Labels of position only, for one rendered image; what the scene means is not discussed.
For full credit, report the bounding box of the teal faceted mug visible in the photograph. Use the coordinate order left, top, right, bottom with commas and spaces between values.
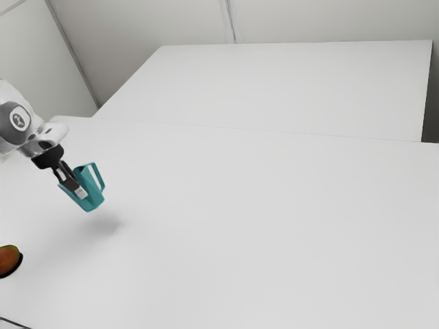
57, 162, 107, 214

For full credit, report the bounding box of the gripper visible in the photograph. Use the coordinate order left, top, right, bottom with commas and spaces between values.
31, 145, 88, 199

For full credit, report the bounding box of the red orange mango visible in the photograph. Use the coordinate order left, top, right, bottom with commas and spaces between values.
0, 244, 21, 276

